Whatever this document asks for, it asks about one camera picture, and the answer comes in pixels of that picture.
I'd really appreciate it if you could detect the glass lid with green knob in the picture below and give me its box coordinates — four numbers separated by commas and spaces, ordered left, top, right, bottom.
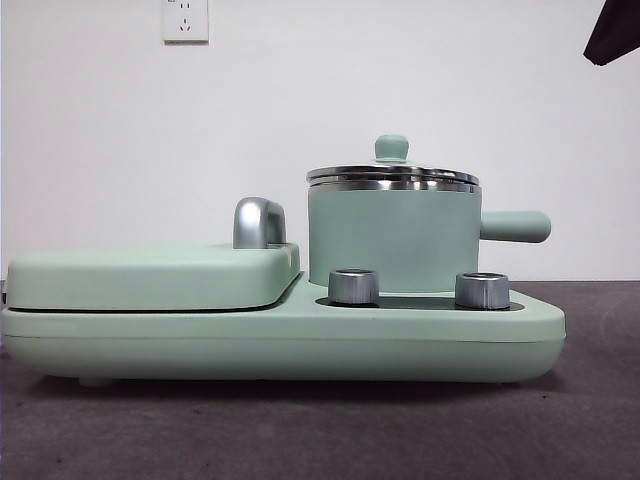
305, 133, 484, 185

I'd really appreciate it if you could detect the silver control knob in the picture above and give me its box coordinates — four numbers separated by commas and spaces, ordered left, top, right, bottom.
327, 268, 380, 305
454, 271, 511, 309

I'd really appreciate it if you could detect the green breakfast machine base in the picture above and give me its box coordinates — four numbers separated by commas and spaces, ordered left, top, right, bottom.
0, 272, 569, 389

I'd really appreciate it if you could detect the green hinged griddle cover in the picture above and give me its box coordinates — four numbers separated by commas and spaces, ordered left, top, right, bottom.
7, 239, 302, 312

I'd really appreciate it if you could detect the green small pot with handle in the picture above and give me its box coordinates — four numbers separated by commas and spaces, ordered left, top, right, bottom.
307, 177, 553, 295

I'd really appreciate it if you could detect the chrome griddle cover handle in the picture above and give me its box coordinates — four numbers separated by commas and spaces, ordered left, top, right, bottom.
232, 196, 289, 250

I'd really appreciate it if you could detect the white wall socket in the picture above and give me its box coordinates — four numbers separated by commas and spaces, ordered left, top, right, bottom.
162, 0, 210, 45

